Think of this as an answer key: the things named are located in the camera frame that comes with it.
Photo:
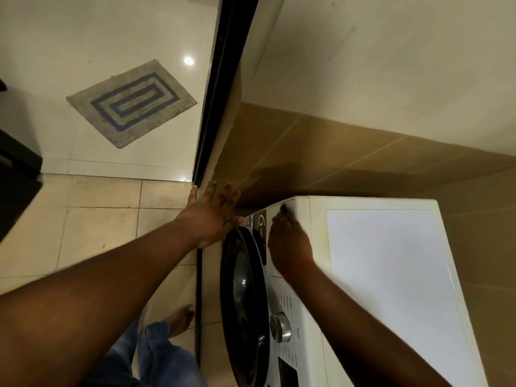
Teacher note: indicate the person's right forearm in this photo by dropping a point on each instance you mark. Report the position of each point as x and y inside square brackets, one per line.
[354, 338]

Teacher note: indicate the dark door frame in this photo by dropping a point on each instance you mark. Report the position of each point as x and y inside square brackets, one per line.
[221, 76]

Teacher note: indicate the white washing machine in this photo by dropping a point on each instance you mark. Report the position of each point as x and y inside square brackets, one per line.
[383, 278]

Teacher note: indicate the dark wooden cabinet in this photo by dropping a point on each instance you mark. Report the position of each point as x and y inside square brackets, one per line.
[16, 185]

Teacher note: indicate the person's left forearm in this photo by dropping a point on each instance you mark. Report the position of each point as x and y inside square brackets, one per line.
[80, 302]

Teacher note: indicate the person's left hand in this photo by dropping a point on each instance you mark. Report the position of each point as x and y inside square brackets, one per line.
[209, 221]

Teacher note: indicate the person's left foot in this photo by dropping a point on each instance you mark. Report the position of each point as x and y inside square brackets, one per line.
[181, 320]

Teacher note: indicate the grey blue-striped floor mat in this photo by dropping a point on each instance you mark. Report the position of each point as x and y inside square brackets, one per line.
[133, 102]

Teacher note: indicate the person's right hand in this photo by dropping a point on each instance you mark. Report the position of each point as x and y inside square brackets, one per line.
[290, 245]

